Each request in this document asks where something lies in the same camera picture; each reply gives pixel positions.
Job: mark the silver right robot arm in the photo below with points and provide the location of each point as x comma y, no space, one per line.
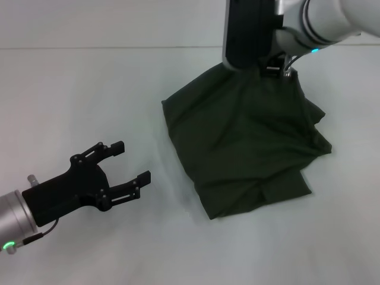
332,17

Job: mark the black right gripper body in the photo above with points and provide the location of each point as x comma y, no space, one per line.
271,66

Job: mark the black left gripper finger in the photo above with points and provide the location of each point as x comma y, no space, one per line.
101,153
124,193

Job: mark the dark green FREE t-shirt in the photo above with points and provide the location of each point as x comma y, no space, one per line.
237,133

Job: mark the short silver left wrist stub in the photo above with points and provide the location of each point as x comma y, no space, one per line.
32,179

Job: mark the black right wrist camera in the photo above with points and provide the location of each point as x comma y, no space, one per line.
246,29

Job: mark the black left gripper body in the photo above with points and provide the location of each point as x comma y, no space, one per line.
65,193

